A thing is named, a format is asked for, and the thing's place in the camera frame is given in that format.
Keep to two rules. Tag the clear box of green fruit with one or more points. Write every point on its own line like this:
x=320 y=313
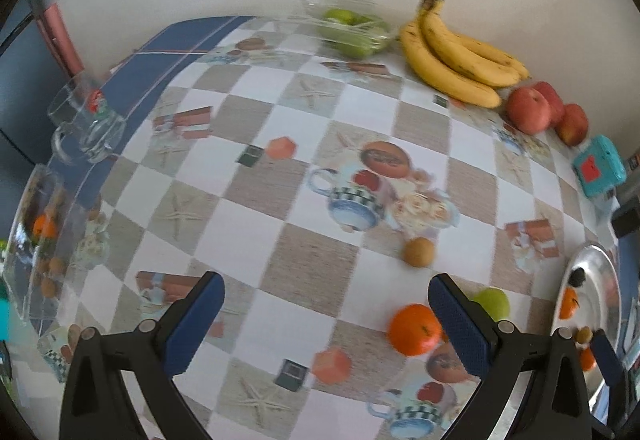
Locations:
x=352 y=28

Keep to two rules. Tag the orange tangerine on plate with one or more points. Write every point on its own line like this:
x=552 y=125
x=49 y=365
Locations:
x=569 y=303

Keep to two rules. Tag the red apple right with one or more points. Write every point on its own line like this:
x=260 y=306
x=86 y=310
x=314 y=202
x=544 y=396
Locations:
x=573 y=127

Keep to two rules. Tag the red apple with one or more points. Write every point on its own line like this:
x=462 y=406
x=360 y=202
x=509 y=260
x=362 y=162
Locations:
x=528 y=110
x=573 y=127
x=556 y=104

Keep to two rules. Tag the small brown fruit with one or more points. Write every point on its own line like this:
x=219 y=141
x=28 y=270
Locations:
x=419 y=252

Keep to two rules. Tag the orange tangerine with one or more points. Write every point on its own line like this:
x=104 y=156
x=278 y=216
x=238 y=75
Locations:
x=587 y=360
x=414 y=330
x=569 y=303

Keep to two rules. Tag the yellow banana bunch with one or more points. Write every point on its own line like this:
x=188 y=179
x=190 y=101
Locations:
x=464 y=68

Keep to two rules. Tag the red apple left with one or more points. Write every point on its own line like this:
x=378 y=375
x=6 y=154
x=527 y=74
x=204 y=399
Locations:
x=528 y=110

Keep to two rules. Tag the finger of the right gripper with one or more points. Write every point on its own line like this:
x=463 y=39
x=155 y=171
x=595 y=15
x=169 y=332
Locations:
x=555 y=403
x=615 y=377

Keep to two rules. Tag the teal plastic box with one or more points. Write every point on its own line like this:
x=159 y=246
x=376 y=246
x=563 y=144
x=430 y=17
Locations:
x=598 y=167

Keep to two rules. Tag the brown round fruit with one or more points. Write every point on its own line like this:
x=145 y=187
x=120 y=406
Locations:
x=583 y=335

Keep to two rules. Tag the silver metal plate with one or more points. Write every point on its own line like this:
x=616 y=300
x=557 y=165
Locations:
x=599 y=297

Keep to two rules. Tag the red apple middle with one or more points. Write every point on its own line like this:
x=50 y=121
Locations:
x=556 y=104

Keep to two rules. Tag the clear glass mug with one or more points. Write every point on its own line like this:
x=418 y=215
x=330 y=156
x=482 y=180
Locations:
x=80 y=110

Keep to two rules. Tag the dark plum on plate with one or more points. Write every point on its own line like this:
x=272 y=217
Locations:
x=577 y=278

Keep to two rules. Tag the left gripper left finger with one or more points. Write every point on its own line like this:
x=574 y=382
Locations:
x=96 y=402

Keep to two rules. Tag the black power adapter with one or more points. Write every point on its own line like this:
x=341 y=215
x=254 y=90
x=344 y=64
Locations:
x=626 y=219

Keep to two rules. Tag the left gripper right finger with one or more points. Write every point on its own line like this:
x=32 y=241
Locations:
x=494 y=352

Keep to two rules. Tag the pink rolled object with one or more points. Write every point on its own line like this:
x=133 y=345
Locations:
x=57 y=39

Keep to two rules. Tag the clear plastic fruit container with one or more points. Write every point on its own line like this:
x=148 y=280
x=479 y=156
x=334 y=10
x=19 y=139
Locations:
x=52 y=243

